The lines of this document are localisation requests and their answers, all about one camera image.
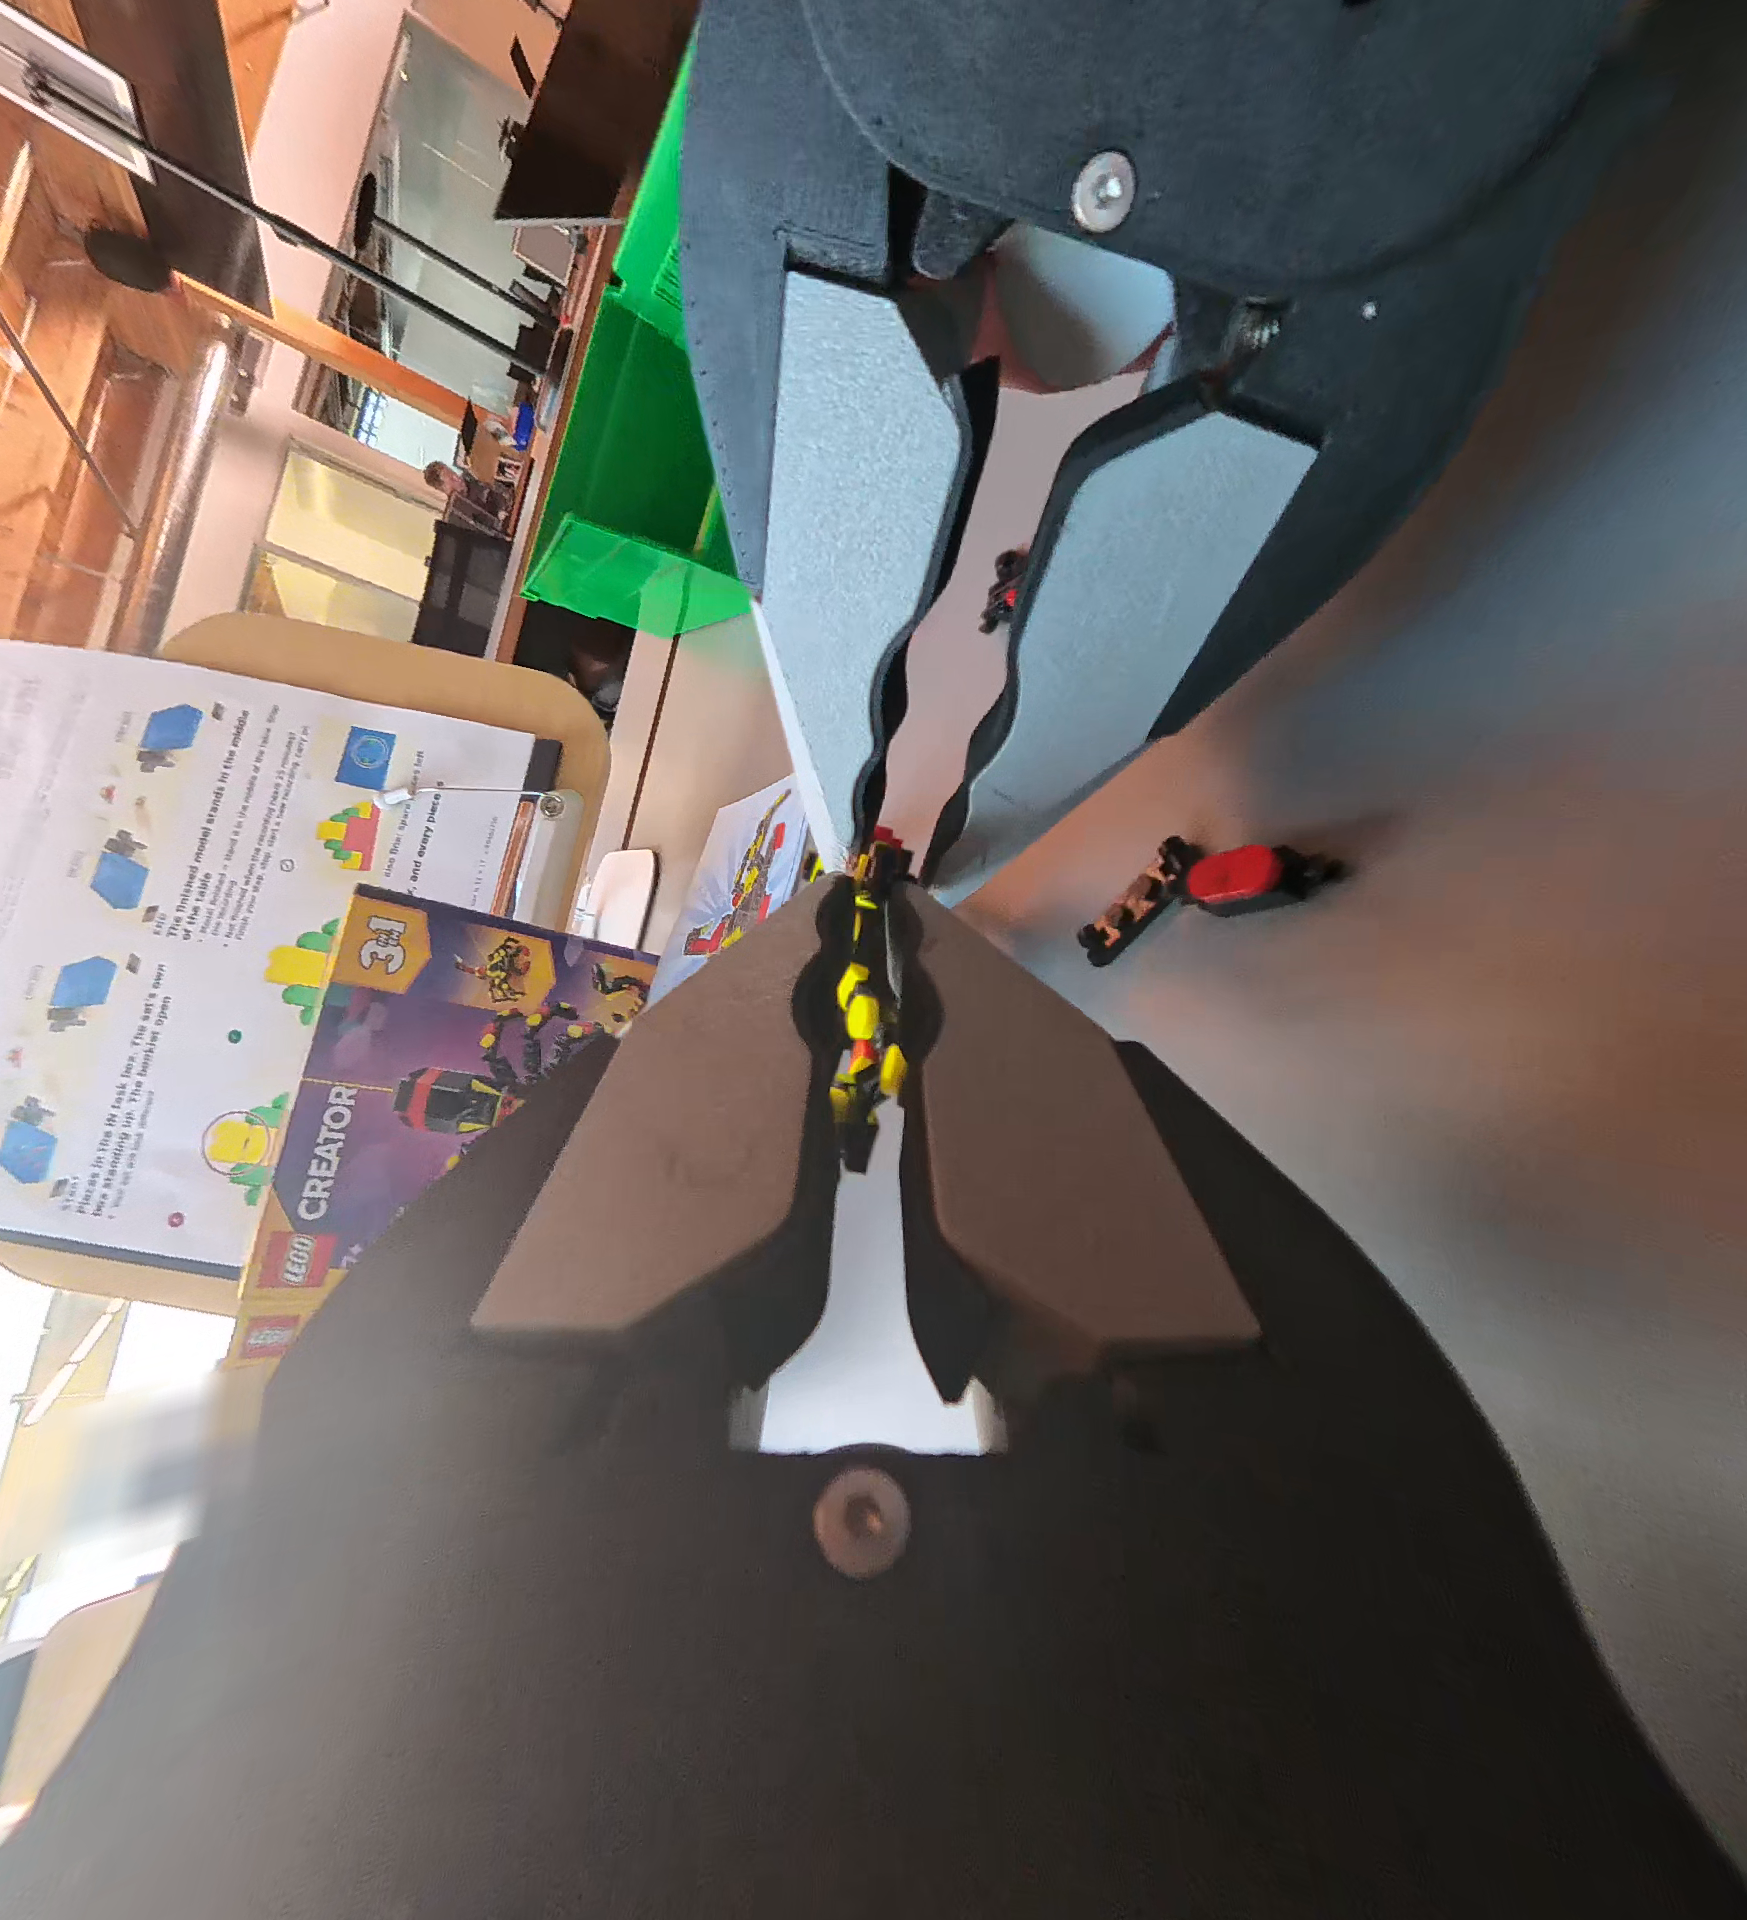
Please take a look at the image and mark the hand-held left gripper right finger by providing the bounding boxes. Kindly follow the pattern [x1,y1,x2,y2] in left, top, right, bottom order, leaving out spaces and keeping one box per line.
[895,884,1265,1408]

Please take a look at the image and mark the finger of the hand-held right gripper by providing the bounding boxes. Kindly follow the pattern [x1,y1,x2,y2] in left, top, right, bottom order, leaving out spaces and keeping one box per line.
[921,401,1327,902]
[753,266,1001,858]

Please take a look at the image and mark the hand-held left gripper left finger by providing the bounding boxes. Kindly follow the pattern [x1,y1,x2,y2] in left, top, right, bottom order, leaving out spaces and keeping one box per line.
[467,873,859,1390]

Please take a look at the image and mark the yellow black red lego model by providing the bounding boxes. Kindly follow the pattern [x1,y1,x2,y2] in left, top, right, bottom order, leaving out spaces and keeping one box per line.
[809,822,915,1176]

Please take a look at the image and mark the lego instruction booklet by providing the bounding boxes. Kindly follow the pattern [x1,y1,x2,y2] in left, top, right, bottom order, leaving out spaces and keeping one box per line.
[657,776,817,1000]

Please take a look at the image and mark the purple lego set box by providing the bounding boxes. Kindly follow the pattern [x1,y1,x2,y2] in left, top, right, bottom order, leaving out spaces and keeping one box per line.
[220,884,659,1369]

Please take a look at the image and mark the red and black lego assembly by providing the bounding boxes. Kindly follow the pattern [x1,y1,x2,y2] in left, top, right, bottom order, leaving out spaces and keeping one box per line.
[1077,835,1343,970]

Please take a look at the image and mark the green plastic bin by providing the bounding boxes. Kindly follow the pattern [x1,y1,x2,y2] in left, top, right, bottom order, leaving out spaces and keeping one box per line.
[519,29,755,643]

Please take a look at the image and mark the white rounded object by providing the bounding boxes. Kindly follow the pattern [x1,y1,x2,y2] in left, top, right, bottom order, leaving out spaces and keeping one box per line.
[573,846,661,950]

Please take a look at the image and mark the wooden clipboard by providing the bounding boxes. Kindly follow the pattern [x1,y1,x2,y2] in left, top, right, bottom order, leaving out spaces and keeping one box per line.
[0,612,613,1321]

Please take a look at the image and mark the dark wooden table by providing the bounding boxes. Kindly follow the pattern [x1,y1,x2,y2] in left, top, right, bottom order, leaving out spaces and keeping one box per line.
[489,0,705,229]

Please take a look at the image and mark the white printed instruction sheet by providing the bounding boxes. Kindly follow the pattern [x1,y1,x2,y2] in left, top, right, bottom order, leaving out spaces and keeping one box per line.
[0,630,537,1279]

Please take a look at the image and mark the white framed sign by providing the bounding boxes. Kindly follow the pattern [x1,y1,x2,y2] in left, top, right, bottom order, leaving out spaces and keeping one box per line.
[0,0,152,150]

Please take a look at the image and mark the metal duct pipe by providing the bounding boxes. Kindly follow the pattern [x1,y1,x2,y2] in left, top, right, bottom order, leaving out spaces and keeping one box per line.
[120,335,242,649]

